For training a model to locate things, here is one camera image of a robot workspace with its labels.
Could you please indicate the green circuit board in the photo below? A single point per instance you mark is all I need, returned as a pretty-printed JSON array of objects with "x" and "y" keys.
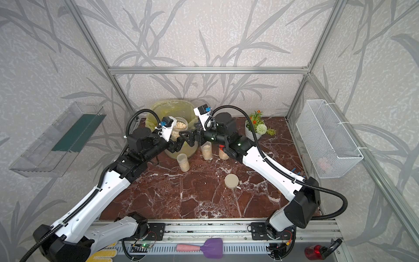
[{"x": 142, "y": 246}]

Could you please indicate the purple scoop pink handle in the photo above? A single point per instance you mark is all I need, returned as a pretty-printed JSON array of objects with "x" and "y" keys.
[{"x": 212, "y": 248}]

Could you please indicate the red lid oatmeal jar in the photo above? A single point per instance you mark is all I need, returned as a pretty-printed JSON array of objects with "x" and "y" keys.
[{"x": 222, "y": 155}]

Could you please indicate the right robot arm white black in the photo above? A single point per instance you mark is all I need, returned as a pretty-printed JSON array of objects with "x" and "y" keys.
[{"x": 303, "y": 195}]

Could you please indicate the open clear oatmeal jar tall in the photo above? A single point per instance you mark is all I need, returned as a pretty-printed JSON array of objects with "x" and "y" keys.
[{"x": 206, "y": 150}]

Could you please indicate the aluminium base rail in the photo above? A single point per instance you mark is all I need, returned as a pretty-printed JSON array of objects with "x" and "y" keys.
[{"x": 240, "y": 230}]

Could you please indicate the white wire wall basket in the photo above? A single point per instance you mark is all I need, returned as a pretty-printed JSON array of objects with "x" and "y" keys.
[{"x": 329, "y": 145}]

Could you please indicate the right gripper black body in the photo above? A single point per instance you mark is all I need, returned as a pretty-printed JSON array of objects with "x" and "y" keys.
[{"x": 211, "y": 135}]

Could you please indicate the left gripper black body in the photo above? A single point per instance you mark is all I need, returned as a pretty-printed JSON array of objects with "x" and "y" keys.
[{"x": 158, "y": 146}]

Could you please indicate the yellow dotted work glove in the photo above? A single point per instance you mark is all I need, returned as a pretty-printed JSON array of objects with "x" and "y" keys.
[{"x": 105, "y": 255}]

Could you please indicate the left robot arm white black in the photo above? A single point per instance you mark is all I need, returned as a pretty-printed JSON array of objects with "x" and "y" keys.
[{"x": 68, "y": 238}]

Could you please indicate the clear plastic wall shelf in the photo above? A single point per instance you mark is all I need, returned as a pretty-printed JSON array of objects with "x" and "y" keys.
[{"x": 56, "y": 149}]

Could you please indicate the open clear oatmeal jar small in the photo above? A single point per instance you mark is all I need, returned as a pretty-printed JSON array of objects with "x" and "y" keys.
[{"x": 183, "y": 162}]

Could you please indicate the mesh trash bin yellow bag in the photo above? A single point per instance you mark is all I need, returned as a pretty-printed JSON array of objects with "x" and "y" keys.
[{"x": 184, "y": 111}]

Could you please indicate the white pot artificial flowers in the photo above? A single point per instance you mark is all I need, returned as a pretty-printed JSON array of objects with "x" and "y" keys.
[{"x": 259, "y": 126}]

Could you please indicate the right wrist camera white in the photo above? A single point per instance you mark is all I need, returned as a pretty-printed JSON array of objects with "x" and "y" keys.
[{"x": 203, "y": 113}]

